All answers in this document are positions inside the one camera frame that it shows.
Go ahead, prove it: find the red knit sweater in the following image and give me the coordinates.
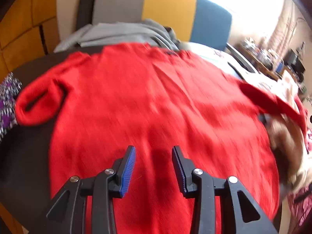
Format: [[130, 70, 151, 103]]
[[15, 43, 306, 233]]

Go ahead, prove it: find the leopard print purple cloth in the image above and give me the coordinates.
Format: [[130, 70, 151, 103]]
[[0, 72, 22, 142]]

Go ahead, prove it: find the wooden desk with clutter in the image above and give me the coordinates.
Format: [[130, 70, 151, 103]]
[[235, 39, 305, 83]]

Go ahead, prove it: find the white printed cushion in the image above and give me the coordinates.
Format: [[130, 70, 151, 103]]
[[180, 41, 259, 81]]

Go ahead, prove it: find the grey hooded sweatshirt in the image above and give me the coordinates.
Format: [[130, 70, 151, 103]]
[[54, 19, 179, 53]]

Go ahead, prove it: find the grey yellow blue armchair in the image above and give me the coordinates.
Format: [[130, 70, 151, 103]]
[[76, 0, 232, 51]]

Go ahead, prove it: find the cream cable knit sweater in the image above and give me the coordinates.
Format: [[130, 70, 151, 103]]
[[241, 71, 312, 196]]

